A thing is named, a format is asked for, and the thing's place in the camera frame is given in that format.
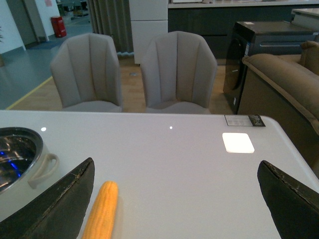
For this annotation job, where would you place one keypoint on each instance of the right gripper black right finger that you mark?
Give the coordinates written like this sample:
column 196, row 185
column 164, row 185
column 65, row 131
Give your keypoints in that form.
column 294, row 207

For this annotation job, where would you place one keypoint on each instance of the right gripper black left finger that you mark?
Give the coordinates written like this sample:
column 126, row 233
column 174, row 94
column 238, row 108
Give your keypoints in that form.
column 58, row 212

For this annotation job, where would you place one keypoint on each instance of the yellow corn cob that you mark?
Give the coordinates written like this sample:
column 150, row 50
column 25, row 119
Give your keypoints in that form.
column 102, row 216

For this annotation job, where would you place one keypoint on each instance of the white electric cooking pot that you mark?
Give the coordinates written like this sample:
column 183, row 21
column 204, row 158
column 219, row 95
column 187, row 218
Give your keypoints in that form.
column 24, row 156

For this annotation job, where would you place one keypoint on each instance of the table corner label sticker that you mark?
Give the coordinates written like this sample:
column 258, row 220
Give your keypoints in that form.
column 244, row 120

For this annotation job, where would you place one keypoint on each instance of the brown sofa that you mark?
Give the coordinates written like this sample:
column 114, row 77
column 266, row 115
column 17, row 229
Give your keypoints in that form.
column 289, row 95

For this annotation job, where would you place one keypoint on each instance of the left beige upholstered chair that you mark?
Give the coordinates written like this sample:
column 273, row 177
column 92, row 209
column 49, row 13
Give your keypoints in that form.
column 86, row 72

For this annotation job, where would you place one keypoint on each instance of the beige upholstered chair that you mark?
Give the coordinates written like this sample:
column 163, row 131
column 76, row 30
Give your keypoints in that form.
column 86, row 72
column 178, row 72

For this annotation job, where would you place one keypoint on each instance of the black appliance cabinet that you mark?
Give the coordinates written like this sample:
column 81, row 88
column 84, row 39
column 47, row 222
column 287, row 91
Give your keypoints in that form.
column 259, row 43

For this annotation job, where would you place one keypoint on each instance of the right beige upholstered chair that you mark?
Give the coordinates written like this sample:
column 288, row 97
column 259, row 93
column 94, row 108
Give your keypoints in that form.
column 178, row 72

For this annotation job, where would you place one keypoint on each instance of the red bin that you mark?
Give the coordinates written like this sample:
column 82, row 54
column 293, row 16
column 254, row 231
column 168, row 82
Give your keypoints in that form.
column 58, row 26

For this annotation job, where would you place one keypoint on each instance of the dark kitchen counter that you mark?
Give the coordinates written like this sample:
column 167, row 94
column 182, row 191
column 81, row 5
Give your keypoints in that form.
column 215, row 20

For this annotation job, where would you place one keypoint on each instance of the grey curtain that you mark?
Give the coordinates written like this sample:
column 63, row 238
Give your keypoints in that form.
column 112, row 18

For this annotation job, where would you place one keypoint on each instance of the white pillar cabinet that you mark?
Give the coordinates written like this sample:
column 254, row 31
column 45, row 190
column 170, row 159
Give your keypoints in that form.
column 149, row 18

